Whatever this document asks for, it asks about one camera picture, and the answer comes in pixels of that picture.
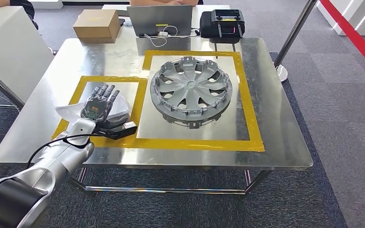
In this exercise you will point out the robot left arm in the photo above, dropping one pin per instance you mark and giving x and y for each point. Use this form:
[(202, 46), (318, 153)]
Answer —
[(53, 160)]

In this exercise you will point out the large yellow tape square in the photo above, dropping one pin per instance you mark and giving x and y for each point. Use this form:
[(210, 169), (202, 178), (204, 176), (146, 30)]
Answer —
[(251, 116)]

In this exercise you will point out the person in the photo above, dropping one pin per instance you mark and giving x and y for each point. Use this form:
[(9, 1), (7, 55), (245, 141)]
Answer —
[(163, 2), (22, 6)]

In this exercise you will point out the small yellow tape square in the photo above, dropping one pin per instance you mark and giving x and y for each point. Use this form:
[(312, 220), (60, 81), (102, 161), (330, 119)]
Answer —
[(138, 104)]

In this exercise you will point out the brown cardboard box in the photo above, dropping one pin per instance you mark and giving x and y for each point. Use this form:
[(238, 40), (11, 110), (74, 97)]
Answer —
[(96, 23)]

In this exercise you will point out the grey laptop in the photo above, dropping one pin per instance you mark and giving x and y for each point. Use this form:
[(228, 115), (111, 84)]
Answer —
[(160, 17)]

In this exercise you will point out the grey wheel hubcap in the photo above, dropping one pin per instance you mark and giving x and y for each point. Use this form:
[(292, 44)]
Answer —
[(190, 85)]

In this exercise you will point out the white plastic shell part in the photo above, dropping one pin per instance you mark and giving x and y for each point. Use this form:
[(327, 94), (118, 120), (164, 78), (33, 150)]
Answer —
[(121, 110)]

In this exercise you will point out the black left wrist camera bracket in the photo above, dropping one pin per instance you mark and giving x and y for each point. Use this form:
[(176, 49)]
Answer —
[(113, 132)]

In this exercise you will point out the red barrier belt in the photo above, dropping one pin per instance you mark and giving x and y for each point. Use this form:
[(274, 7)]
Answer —
[(355, 39)]

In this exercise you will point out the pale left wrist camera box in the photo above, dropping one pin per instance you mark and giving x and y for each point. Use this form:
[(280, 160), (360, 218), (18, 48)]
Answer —
[(128, 125)]

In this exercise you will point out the white desk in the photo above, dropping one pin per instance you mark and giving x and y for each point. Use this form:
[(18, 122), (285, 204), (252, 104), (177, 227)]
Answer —
[(12, 50)]

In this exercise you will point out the black carry case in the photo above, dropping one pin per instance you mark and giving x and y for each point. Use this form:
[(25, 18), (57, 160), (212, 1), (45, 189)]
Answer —
[(206, 26)]

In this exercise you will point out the black remote controller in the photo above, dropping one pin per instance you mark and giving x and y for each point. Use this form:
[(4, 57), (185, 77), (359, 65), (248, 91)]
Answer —
[(228, 15)]

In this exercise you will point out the chrome stanchion post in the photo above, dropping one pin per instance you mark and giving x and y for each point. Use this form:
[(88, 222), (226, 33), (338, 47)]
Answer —
[(292, 31)]

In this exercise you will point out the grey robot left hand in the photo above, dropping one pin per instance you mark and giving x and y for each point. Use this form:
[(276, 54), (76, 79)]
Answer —
[(96, 108)]

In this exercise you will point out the steel workbench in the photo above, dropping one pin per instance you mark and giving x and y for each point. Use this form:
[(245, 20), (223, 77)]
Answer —
[(280, 126)]

